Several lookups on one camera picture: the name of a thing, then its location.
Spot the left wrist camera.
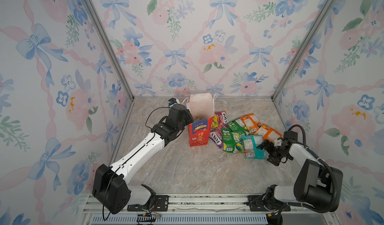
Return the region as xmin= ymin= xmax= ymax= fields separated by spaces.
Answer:
xmin=168 ymin=98 xmax=180 ymax=108

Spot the orange snack bag front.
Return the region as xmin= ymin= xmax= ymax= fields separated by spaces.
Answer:
xmin=255 ymin=124 xmax=282 ymax=143

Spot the aluminium mounting rail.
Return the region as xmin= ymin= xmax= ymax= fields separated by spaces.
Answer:
xmin=78 ymin=194 xmax=341 ymax=225

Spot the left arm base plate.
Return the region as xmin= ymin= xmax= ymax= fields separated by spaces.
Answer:
xmin=127 ymin=195 xmax=170 ymax=212

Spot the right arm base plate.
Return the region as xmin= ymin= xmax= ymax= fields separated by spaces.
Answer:
xmin=245 ymin=194 xmax=284 ymax=212

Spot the orange snack bag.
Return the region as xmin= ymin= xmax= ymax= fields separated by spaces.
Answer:
xmin=241 ymin=114 xmax=262 ymax=135
xmin=255 ymin=124 xmax=282 ymax=143

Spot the green snack bag small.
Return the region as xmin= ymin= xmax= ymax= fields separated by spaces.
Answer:
xmin=226 ymin=118 xmax=249 ymax=138

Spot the teal white snack bag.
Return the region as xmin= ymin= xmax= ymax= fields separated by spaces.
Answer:
xmin=242 ymin=135 xmax=267 ymax=160

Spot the green lime snack bag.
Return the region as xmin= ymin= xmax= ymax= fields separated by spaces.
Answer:
xmin=221 ymin=128 xmax=245 ymax=153

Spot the pink yellow Fox's candy bag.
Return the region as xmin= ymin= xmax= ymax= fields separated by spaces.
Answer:
xmin=211 ymin=111 xmax=229 ymax=129

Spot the purple Fox's candy bag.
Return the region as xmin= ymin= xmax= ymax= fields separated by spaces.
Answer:
xmin=210 ymin=128 xmax=224 ymax=149

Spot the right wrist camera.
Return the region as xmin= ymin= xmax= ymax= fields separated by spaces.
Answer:
xmin=274 ymin=137 xmax=283 ymax=147

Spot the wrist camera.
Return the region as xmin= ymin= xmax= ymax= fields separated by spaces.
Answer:
xmin=168 ymin=98 xmax=180 ymax=108
xmin=274 ymin=137 xmax=283 ymax=147

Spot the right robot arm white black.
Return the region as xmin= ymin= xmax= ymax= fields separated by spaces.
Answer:
xmin=253 ymin=129 xmax=343 ymax=213

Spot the red pink paper bag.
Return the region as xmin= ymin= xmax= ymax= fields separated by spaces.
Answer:
xmin=183 ymin=93 xmax=215 ymax=147

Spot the orange snack bag rear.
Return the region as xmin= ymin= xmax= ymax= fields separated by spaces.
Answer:
xmin=241 ymin=114 xmax=262 ymax=135

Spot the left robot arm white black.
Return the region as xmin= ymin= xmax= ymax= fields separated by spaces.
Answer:
xmin=92 ymin=102 xmax=194 ymax=215

